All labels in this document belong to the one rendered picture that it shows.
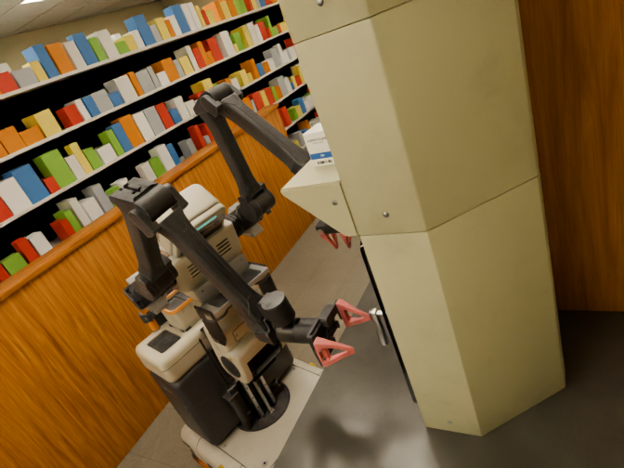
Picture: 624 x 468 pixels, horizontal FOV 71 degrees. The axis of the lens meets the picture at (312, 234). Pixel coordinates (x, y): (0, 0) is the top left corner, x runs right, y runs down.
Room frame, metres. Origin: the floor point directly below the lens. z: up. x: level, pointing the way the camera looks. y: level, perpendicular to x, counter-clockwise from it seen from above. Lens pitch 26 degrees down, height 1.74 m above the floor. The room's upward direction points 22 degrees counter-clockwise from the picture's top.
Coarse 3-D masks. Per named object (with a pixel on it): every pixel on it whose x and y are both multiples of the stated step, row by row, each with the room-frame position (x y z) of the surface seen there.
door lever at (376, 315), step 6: (372, 312) 0.69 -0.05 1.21; (378, 312) 0.69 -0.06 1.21; (372, 318) 0.69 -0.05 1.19; (378, 318) 0.69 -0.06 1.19; (378, 324) 0.69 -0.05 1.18; (378, 330) 0.69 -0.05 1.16; (384, 330) 0.69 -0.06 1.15; (378, 336) 0.70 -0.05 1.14; (384, 336) 0.69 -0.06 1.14; (384, 342) 0.69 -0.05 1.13
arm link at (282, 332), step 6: (294, 318) 0.82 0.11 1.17; (288, 324) 0.81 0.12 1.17; (276, 330) 0.82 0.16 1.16; (282, 330) 0.81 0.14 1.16; (288, 330) 0.80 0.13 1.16; (282, 336) 0.81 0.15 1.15; (288, 336) 0.80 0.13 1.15; (282, 342) 0.82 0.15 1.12; (288, 342) 0.81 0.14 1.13; (294, 342) 0.79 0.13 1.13
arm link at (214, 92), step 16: (224, 96) 1.37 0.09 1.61; (208, 112) 1.41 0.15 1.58; (224, 128) 1.42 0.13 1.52; (224, 144) 1.41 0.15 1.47; (240, 160) 1.42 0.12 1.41; (240, 176) 1.41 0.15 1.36; (240, 192) 1.43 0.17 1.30; (256, 192) 1.42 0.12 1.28; (240, 208) 1.43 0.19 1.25; (256, 208) 1.39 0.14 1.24
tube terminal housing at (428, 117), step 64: (448, 0) 0.57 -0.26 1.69; (512, 0) 0.59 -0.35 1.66; (320, 64) 0.61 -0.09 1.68; (384, 64) 0.56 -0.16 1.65; (448, 64) 0.57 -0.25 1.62; (512, 64) 0.59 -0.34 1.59; (384, 128) 0.57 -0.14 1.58; (448, 128) 0.57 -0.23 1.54; (512, 128) 0.58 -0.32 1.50; (384, 192) 0.58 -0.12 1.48; (448, 192) 0.57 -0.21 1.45; (512, 192) 0.58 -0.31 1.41; (384, 256) 0.60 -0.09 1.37; (448, 256) 0.56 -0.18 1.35; (512, 256) 0.58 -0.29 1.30; (448, 320) 0.56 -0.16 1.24; (512, 320) 0.57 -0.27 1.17; (448, 384) 0.58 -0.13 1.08; (512, 384) 0.57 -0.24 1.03
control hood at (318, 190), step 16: (304, 176) 0.71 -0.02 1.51; (320, 176) 0.67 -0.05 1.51; (336, 176) 0.65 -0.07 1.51; (288, 192) 0.68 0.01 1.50; (304, 192) 0.66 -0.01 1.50; (320, 192) 0.65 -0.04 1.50; (336, 192) 0.63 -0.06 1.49; (304, 208) 0.67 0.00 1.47; (320, 208) 0.65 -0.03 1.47; (336, 208) 0.64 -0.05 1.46; (336, 224) 0.64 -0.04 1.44; (352, 224) 0.63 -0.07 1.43
